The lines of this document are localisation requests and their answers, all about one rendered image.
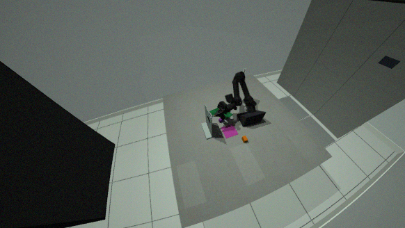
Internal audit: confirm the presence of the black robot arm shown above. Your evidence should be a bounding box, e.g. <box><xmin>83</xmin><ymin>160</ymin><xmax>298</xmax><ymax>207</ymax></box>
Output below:
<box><xmin>225</xmin><ymin>72</ymin><xmax>257</xmax><ymax>113</ymax></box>

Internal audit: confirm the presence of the orange cube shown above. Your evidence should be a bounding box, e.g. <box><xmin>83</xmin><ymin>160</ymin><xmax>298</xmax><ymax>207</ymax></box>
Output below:
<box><xmin>241</xmin><ymin>136</ymin><xmax>248</xmax><ymax>143</ymax></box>

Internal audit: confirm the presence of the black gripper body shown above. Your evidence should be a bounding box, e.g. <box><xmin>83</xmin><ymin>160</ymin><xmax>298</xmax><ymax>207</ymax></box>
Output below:
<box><xmin>220</xmin><ymin>101</ymin><xmax>231</xmax><ymax>120</ymax></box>

